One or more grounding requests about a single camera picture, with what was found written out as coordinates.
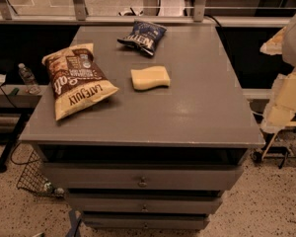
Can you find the black side table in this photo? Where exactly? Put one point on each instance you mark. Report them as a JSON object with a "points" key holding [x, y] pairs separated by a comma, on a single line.
{"points": [[15, 102]]}

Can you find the bottom grey drawer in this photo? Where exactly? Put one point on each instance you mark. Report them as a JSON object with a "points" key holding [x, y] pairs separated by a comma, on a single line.
{"points": [[145, 221]]}

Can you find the brown Late July chip bag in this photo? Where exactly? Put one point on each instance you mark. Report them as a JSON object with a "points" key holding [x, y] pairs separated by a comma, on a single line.
{"points": [[76, 80]]}

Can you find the top grey drawer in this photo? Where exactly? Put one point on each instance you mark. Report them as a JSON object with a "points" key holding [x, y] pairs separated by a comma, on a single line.
{"points": [[82, 176]]}

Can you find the grey drawer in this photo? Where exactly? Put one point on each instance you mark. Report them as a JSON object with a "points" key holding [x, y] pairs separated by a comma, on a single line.
{"points": [[145, 221], [143, 204], [82, 176]]}

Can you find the black wire basket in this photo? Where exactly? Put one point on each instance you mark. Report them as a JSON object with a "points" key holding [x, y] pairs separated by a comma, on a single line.
{"points": [[33, 181]]}

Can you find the yellow sponge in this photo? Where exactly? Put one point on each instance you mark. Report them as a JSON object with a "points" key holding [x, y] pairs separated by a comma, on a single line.
{"points": [[150, 77]]}

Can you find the clear plastic water bottle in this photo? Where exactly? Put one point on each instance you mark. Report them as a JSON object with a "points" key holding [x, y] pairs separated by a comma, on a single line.
{"points": [[29, 79]]}

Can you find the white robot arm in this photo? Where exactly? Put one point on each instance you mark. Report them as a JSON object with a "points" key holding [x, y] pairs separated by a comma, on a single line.
{"points": [[284, 43]]}

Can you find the grey drawer cabinet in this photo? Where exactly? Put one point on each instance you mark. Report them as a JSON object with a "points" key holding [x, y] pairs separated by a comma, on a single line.
{"points": [[201, 119]]}

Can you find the blue Kettle chip bag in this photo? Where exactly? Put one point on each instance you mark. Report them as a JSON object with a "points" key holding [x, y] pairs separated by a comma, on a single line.
{"points": [[144, 36]]}

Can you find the metal window railing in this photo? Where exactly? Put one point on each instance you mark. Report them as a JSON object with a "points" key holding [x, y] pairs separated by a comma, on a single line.
{"points": [[229, 13]]}

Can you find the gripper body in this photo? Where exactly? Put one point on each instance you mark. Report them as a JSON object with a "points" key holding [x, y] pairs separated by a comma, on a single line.
{"points": [[295, 42]]}

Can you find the middle grey drawer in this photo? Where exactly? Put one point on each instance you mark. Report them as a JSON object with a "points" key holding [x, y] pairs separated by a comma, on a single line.
{"points": [[143, 204]]}

